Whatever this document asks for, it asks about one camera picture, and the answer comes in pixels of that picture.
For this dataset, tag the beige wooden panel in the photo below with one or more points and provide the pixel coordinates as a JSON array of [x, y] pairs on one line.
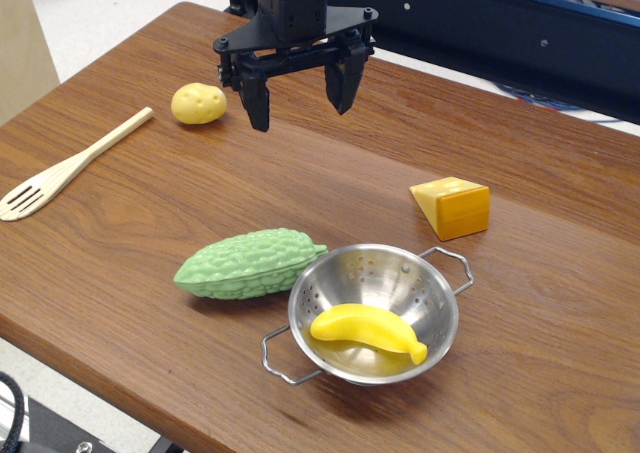
[[27, 69]]

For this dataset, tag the wooden slotted spatula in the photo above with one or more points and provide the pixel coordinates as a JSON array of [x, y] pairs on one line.
[[35, 192]]

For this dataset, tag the yellow toy potato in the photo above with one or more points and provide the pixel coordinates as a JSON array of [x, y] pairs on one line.
[[198, 103]]

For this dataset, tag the black metal frame rail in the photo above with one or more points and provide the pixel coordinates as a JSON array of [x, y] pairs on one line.
[[576, 51]]

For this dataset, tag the green toy bitter gourd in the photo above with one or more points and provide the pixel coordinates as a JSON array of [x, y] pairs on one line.
[[249, 265]]

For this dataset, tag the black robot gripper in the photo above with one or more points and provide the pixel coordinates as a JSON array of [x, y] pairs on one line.
[[287, 36]]

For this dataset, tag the orange toy cheese wedge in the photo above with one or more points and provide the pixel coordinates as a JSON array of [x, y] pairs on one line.
[[454, 207]]

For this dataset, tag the black base with screw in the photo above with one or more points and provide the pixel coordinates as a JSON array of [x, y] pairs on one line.
[[45, 431]]

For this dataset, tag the yellow toy banana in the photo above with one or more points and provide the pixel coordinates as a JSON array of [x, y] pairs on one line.
[[371, 326]]

